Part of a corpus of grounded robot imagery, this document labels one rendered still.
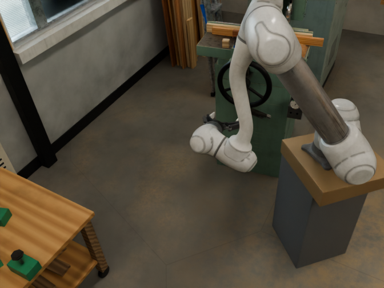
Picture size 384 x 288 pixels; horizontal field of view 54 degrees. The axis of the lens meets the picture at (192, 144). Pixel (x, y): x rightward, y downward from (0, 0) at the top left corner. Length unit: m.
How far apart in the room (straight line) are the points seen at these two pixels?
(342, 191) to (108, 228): 1.39
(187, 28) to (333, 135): 2.41
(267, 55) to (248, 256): 1.35
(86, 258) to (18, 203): 0.44
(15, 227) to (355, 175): 1.45
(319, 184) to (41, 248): 1.21
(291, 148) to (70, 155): 1.75
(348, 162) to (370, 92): 2.14
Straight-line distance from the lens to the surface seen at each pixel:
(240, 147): 1.54
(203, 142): 1.54
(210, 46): 2.17
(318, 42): 2.18
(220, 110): 2.36
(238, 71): 1.43
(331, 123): 1.41
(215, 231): 2.31
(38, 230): 1.85
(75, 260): 2.13
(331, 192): 1.67
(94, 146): 2.99
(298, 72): 1.27
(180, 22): 3.58
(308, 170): 1.72
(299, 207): 1.90
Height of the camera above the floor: 1.89
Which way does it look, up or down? 41 degrees down
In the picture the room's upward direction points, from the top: 5 degrees counter-clockwise
